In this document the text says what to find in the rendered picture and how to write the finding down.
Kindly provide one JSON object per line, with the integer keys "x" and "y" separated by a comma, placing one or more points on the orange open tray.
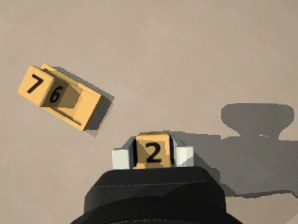
{"x": 79, "y": 104}

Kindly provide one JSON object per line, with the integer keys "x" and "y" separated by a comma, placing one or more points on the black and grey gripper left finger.
{"x": 126, "y": 156}

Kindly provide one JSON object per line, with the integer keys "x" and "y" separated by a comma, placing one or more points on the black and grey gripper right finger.
{"x": 180, "y": 155}

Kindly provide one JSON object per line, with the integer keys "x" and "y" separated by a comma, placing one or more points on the orange number cube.
{"x": 42, "y": 88}
{"x": 153, "y": 150}

